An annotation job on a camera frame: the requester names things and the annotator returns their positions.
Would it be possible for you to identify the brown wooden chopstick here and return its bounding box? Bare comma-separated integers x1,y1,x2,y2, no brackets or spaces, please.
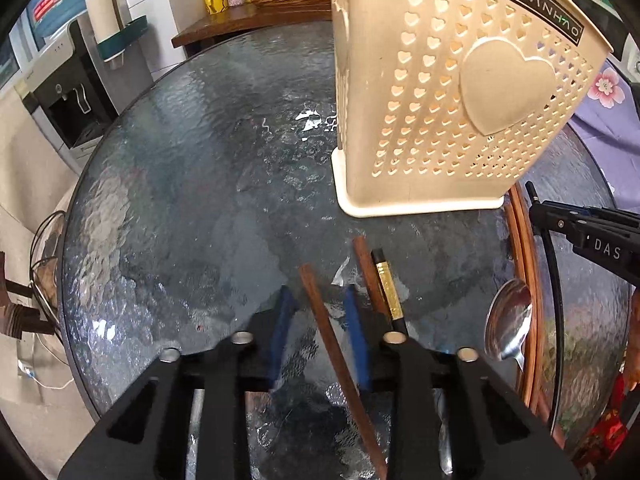
352,236,390,318
298,264,387,479

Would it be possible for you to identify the black gold-banded chopstick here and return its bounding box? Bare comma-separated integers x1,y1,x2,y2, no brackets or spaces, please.
371,248,408,336

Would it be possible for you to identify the purple floral cloth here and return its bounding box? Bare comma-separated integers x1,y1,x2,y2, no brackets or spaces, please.
570,61,639,212

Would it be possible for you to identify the stainless steel spoon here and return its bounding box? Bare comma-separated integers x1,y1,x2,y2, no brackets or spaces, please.
484,278,533,370

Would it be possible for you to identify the beige perforated utensil holder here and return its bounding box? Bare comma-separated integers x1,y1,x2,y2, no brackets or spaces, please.
332,0,612,218

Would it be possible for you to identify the brown wooden stool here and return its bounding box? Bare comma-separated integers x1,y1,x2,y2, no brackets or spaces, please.
0,252,55,339

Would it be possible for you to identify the dark wooden side table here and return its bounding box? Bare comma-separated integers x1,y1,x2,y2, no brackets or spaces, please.
171,3,332,56

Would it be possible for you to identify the white water dispenser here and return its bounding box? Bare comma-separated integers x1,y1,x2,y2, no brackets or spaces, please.
23,12,118,172

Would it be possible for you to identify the yellow mug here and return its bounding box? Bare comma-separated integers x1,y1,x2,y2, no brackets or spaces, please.
204,0,229,15

